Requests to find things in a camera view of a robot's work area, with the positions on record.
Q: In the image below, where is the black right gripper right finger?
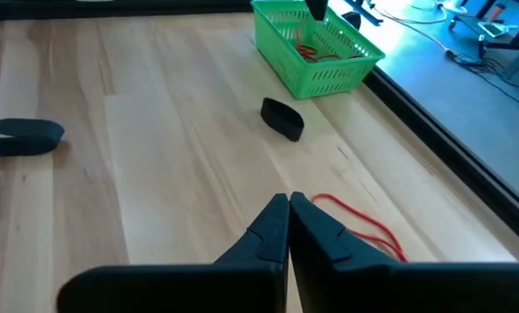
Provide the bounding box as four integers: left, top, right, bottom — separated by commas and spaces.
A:
289, 191, 519, 313

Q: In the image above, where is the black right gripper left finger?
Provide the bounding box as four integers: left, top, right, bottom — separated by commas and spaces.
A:
57, 193, 290, 313

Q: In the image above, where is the black wide rubber band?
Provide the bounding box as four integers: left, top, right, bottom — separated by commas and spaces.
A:
0, 117, 66, 157
260, 97, 306, 143

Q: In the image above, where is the black stand leg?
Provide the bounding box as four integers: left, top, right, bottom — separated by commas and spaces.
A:
343, 0, 384, 27

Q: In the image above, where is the green plastic basket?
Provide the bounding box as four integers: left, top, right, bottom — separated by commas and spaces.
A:
250, 0, 386, 100

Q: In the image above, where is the white tablet device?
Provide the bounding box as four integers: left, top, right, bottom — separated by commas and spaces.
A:
478, 19, 515, 39

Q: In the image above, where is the white floor cable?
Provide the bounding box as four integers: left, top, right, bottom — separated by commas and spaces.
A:
374, 0, 456, 53

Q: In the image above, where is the black desk frame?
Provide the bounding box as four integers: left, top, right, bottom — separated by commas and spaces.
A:
448, 0, 519, 79

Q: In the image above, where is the black aluminium table frame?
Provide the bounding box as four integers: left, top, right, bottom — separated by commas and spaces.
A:
0, 0, 519, 253

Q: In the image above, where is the black floor cable bundle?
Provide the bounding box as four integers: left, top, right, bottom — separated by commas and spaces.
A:
445, 47, 519, 105

